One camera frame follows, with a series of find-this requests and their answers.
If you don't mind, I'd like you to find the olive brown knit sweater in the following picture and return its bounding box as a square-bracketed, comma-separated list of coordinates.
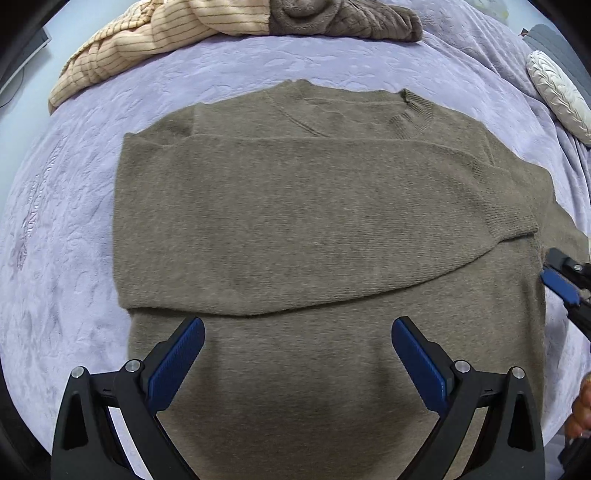
[113, 80, 587, 479]

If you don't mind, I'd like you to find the right hand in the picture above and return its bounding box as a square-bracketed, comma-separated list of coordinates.
[565, 374, 591, 439]

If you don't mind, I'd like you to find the lilac embossed bed blanket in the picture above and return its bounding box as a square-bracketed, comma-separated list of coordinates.
[1, 1, 590, 444]

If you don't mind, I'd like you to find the white braided cushion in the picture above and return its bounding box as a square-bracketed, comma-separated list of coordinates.
[526, 50, 590, 147]

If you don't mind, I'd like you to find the grey quilted headboard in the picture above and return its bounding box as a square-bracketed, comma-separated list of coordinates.
[523, 24, 591, 102]

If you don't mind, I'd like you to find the pale round plush pillow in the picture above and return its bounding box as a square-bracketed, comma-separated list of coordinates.
[466, 0, 509, 25]

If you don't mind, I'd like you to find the dark brown quilted garment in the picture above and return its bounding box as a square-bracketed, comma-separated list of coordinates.
[270, 0, 423, 42]

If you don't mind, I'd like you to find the cream striped garment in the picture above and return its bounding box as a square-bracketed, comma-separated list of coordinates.
[48, 0, 270, 113]

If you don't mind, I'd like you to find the wall mounted monitor screen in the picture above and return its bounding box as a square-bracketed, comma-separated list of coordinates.
[1, 26, 51, 108]

